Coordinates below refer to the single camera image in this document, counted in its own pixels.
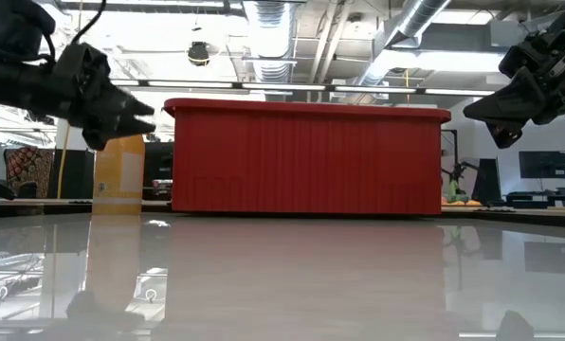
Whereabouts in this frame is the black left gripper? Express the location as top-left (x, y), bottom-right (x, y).
top-left (26, 70), bottom-right (157, 152)

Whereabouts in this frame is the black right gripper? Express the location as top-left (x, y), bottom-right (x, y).
top-left (462, 13), bottom-right (565, 150)

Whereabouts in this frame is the red plastic laundry bin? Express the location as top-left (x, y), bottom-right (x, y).
top-left (162, 98), bottom-right (452, 216)

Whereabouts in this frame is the black screen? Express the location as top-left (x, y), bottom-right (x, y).
top-left (142, 140), bottom-right (175, 182)

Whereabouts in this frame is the black computer monitor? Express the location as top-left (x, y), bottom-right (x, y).
top-left (518, 150), bottom-right (565, 180)

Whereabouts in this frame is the orange spray bottle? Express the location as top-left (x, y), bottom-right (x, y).
top-left (91, 134), bottom-right (147, 216)

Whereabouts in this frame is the dark slim monitor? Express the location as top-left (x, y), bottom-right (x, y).
top-left (472, 157), bottom-right (502, 204)

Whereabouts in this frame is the white cylindrical object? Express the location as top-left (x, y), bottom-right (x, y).
top-left (55, 117), bottom-right (94, 152)

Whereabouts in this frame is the green black background robot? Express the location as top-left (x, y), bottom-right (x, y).
top-left (441, 128), bottom-right (479, 205)

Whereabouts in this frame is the black floor cabinet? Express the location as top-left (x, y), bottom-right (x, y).
top-left (53, 149), bottom-right (96, 200)

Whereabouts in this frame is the black office desk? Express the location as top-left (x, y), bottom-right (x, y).
top-left (504, 188), bottom-right (565, 208)

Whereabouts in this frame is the black dome ceiling fixture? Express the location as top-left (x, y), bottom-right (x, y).
top-left (187, 41), bottom-right (211, 67)

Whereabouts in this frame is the colourful patterned fabric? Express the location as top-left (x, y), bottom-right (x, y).
top-left (4, 147), bottom-right (55, 199)

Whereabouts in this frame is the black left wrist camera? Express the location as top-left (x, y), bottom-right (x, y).
top-left (52, 42), bottom-right (113, 90)

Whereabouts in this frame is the yellow cable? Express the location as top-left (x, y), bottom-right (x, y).
top-left (56, 121), bottom-right (73, 200)

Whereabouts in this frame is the black aluminium table frame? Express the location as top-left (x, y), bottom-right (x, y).
top-left (0, 197), bottom-right (565, 229)

